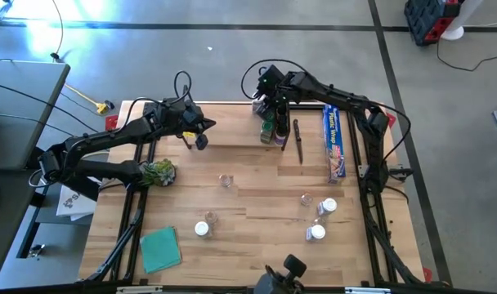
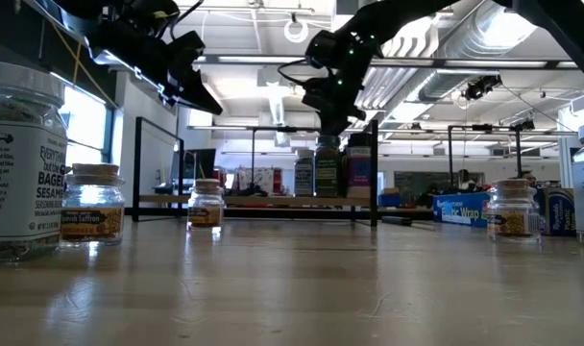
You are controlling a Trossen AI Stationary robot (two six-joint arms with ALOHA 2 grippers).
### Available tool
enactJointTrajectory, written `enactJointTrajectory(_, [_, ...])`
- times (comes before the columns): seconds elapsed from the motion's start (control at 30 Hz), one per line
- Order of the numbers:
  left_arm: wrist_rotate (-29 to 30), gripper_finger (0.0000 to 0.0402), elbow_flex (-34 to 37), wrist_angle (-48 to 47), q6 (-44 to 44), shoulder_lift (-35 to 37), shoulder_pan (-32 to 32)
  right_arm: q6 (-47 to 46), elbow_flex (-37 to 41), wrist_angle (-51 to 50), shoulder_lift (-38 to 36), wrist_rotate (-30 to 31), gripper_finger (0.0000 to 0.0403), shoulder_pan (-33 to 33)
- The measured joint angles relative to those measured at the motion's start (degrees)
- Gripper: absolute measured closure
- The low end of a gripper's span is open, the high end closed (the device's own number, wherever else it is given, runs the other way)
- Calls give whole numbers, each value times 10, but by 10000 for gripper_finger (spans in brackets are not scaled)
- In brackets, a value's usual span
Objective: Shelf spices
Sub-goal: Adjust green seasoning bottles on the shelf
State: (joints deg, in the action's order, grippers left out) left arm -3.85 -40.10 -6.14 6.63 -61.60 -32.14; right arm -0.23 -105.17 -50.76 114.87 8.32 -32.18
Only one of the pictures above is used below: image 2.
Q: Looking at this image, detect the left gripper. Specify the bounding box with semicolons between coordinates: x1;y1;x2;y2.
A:
87;18;224;115

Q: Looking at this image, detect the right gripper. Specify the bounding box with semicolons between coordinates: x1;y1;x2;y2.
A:
301;31;382;136

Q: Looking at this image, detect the green lid herb jar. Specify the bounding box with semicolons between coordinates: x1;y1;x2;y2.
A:
314;135;342;198

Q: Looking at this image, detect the purple label jar black lid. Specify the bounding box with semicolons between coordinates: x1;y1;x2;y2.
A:
344;133;373;199

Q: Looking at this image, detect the wooden shelf black metal frame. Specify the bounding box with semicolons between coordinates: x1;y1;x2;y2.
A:
131;116;380;228

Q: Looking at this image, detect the small saffron jar cork lid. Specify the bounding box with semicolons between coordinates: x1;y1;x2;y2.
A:
186;178;225;232
59;161;127;249
483;178;547;244

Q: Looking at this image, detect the long ceiling light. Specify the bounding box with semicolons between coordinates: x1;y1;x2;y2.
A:
195;54;305;65
368;57;584;69

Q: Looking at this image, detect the blue bin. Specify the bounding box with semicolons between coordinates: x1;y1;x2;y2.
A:
378;191;402;209

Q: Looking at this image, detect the bright window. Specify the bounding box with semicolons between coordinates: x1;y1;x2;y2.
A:
56;71;111;165

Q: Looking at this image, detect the blue plastic wrap box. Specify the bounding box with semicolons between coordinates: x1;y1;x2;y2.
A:
431;186;577;237

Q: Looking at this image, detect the bagel seasoning jar white lid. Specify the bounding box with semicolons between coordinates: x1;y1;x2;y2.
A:
0;61;68;262

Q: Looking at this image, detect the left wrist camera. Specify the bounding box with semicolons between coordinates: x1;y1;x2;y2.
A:
169;31;206;68

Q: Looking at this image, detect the white cable coil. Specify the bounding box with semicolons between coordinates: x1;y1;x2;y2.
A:
283;17;310;44

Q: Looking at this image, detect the black background rig frame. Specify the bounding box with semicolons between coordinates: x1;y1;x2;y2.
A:
446;122;579;193

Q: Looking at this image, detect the black ceiling camera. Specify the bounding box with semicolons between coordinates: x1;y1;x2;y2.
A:
457;74;503;102

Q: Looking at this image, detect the silver ventilation duct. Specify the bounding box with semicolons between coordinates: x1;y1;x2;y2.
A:
353;0;538;129

